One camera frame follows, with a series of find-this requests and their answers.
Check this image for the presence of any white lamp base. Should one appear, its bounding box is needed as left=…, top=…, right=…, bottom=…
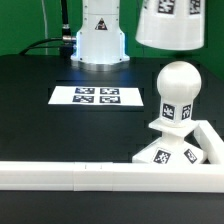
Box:
left=132, top=118, right=207, bottom=166

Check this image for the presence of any white lamp bulb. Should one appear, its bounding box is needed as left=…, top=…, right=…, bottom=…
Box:
left=157, top=61, right=201, bottom=127

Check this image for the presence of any white lamp shade cone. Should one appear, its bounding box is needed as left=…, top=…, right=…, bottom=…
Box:
left=136, top=0, right=205, bottom=51

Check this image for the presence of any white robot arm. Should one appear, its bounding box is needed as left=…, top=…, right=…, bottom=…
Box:
left=71, top=0, right=130, bottom=72

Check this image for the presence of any white marker sheet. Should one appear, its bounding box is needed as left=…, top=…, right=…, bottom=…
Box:
left=49, top=86, right=143, bottom=106

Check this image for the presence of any white L-shaped fence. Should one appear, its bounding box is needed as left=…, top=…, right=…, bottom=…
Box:
left=0, top=120, right=224, bottom=193

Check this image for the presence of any black cable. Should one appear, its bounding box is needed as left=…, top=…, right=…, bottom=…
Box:
left=19, top=0, right=78, bottom=56

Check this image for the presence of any white thin cable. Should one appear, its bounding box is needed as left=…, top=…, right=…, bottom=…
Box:
left=41, top=0, right=50, bottom=56

